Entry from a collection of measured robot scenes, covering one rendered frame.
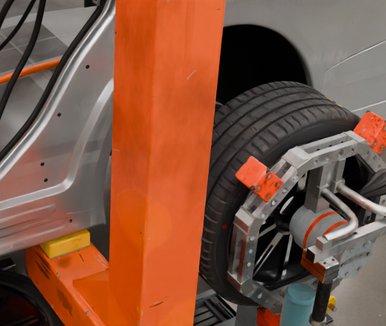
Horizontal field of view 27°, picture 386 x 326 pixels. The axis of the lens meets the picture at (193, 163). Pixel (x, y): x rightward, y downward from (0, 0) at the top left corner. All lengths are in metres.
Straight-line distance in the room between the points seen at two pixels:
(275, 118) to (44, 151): 0.63
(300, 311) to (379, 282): 1.34
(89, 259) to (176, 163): 0.77
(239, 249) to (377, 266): 1.53
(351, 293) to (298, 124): 1.44
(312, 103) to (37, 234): 0.86
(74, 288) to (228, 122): 0.63
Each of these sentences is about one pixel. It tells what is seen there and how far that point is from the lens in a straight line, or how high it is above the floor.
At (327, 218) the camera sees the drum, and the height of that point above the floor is 0.92.
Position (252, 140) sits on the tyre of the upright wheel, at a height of 1.13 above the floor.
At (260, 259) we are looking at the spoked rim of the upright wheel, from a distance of 2.41.
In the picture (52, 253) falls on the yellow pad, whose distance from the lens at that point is 2.41.
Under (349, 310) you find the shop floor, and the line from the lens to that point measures 3.41.
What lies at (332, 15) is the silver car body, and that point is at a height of 1.28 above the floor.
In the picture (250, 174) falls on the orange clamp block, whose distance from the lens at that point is 2.06.
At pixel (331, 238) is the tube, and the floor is 1.01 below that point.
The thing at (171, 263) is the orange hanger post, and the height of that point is 1.02.
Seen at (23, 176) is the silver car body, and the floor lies 0.98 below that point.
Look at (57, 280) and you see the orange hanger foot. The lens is 2.38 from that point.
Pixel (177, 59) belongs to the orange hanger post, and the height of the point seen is 1.54.
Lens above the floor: 2.20
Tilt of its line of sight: 32 degrees down
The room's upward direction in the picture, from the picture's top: 5 degrees clockwise
